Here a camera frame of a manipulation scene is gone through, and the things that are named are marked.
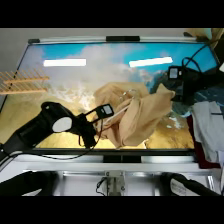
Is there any clear clothes hanger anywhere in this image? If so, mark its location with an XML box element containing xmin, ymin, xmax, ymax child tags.
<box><xmin>101</xmin><ymin>88</ymin><xmax>141</xmax><ymax>130</ymax></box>

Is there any black cable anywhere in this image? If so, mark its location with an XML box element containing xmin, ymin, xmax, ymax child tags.
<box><xmin>0</xmin><ymin>131</ymin><xmax>103</xmax><ymax>164</ymax></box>
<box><xmin>95</xmin><ymin>177</ymin><xmax>108</xmax><ymax>197</ymax></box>
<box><xmin>180</xmin><ymin>43</ymin><xmax>212</xmax><ymax>72</ymax></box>

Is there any dark red garment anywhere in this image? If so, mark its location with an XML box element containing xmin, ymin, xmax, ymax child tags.
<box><xmin>185</xmin><ymin>114</ymin><xmax>222</xmax><ymax>170</ymax></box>

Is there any wooden rack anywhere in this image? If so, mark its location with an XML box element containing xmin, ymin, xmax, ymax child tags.
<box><xmin>0</xmin><ymin>68</ymin><xmax>51</xmax><ymax>96</ymax></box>

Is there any grey garment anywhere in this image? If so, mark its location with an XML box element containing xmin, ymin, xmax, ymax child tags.
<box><xmin>190</xmin><ymin>100</ymin><xmax>224</xmax><ymax>165</ymax></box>

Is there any tan garment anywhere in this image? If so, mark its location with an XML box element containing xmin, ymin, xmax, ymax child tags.
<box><xmin>184</xmin><ymin>27</ymin><xmax>224</xmax><ymax>50</ymax></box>

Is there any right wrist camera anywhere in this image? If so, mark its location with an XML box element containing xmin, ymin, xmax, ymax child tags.
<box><xmin>167</xmin><ymin>65</ymin><xmax>184</xmax><ymax>81</ymax></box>

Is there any beige shirt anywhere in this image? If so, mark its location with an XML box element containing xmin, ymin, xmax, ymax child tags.
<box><xmin>92</xmin><ymin>81</ymin><xmax>176</xmax><ymax>150</ymax></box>

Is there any silver frame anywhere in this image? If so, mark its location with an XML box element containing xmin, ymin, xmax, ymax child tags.
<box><xmin>0</xmin><ymin>153</ymin><xmax>224</xmax><ymax>197</ymax></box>

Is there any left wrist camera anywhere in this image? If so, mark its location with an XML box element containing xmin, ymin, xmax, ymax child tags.
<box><xmin>87</xmin><ymin>103</ymin><xmax>115</xmax><ymax>122</ymax></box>

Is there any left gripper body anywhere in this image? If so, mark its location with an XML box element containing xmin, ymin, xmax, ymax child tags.
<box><xmin>73</xmin><ymin>113</ymin><xmax>98</xmax><ymax>150</ymax></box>

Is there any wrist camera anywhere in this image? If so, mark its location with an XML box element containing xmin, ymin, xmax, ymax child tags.
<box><xmin>87</xmin><ymin>103</ymin><xmax>115</xmax><ymax>122</ymax></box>
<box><xmin>167</xmin><ymin>65</ymin><xmax>184</xmax><ymax>81</ymax></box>

